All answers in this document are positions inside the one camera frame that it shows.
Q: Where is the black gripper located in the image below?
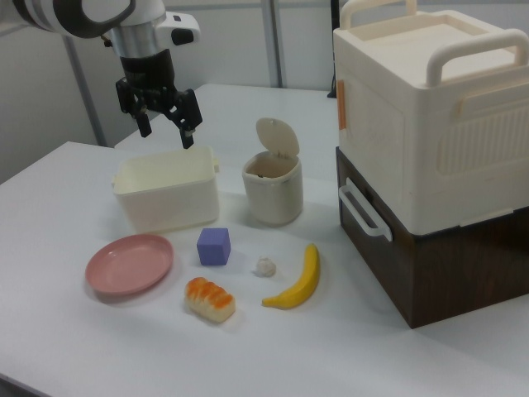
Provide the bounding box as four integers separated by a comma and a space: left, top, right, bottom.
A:
115, 48, 204, 151

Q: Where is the white paper ball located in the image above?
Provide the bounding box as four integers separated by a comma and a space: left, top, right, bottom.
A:
252, 255, 278, 277

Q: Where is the cream trash can with lid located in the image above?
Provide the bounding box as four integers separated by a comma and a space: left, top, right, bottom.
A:
241, 117, 304, 226

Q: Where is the cream rectangular plastic tub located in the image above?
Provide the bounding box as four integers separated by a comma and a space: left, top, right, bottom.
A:
111, 145, 222, 235

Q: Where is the purple cube block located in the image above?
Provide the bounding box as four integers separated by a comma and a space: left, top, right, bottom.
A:
196, 227, 231, 267

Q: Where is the pink plastic plate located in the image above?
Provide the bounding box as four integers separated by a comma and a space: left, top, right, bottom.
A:
84, 233, 175, 295

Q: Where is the toy bread loaf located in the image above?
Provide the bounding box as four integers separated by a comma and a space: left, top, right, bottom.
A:
183, 276, 237, 324

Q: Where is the yellow toy banana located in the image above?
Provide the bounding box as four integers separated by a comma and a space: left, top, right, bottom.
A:
261, 243, 322, 309

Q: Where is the cream plastic microwave box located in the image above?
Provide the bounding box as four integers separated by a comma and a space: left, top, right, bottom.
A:
332, 0, 529, 234

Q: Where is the dark wooden drawer cabinet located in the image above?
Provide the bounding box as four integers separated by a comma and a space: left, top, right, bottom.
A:
335, 146, 529, 330

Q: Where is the black cable behind box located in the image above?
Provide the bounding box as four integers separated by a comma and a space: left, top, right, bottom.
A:
326, 0, 341, 99

